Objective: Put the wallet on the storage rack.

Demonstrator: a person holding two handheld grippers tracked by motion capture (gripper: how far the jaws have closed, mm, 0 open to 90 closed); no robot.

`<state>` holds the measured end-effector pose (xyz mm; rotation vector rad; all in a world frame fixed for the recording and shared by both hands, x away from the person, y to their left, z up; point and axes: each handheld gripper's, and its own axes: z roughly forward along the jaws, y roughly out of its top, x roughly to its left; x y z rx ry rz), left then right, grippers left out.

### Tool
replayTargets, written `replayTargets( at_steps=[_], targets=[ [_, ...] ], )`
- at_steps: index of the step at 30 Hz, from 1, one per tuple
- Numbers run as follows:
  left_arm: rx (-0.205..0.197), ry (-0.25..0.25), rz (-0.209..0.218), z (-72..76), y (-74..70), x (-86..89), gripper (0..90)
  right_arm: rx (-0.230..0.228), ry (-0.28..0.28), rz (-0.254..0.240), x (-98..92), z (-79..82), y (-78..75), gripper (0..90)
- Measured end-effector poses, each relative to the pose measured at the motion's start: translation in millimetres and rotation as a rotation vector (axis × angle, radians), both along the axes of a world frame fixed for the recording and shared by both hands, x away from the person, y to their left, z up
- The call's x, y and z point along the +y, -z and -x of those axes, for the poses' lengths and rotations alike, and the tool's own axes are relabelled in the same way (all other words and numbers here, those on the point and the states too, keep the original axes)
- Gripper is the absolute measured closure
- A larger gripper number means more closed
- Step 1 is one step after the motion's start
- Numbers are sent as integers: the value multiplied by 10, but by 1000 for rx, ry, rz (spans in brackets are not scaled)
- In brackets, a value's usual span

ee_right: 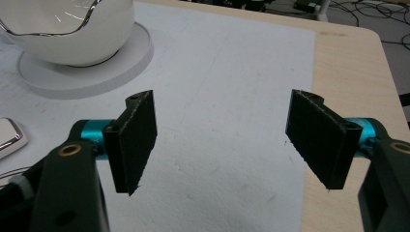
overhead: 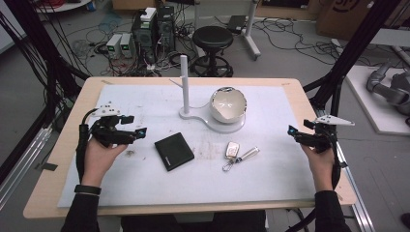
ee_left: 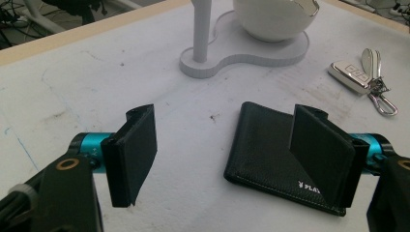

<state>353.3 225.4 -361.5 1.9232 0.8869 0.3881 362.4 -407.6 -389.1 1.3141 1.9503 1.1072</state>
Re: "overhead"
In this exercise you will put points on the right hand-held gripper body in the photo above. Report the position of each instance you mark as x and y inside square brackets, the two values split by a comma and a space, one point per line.
[319, 137]

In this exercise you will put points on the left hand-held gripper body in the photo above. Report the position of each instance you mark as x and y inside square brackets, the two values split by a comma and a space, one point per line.
[111, 133]

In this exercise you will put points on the person's left hand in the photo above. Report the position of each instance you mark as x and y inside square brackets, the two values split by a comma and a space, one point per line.
[98, 161]

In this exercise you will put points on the person's right hand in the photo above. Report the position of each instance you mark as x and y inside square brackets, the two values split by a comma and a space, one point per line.
[320, 167]

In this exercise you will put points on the black wallet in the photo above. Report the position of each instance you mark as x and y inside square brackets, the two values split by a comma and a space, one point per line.
[174, 151]

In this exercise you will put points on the light wooden table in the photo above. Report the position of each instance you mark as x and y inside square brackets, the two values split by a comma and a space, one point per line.
[63, 154]

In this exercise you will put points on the white floor platform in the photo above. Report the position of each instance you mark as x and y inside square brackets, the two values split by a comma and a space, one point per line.
[361, 96]

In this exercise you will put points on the black wristband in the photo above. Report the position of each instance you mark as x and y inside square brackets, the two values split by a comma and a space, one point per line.
[87, 189]

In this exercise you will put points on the white stand with pole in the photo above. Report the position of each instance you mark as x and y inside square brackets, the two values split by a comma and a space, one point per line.
[184, 83]

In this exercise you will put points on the white eggshell-shaped bowl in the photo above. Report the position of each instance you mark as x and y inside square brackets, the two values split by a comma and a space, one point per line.
[228, 106]

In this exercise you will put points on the grey power supply unit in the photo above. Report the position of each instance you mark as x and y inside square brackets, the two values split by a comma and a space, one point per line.
[113, 45]
[126, 44]

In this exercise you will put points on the white table mat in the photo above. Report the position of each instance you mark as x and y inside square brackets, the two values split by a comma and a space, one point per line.
[193, 187]

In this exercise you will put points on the black computer tower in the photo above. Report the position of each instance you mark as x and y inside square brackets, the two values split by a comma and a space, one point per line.
[144, 35]
[166, 27]

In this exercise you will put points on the person's dark torso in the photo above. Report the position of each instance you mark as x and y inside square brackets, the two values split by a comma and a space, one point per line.
[193, 224]

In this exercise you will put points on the cardboard box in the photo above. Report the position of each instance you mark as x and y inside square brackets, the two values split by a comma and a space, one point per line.
[341, 16]

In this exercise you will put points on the black round stool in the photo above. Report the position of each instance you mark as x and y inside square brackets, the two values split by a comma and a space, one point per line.
[212, 37]

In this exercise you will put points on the black flat device on floor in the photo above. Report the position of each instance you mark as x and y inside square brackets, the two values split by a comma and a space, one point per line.
[237, 24]

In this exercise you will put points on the aluminium floor rail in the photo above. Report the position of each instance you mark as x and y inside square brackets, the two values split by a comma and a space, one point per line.
[22, 167]
[361, 206]

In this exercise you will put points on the white metal desk frame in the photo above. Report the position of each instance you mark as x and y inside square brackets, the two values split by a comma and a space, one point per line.
[251, 35]

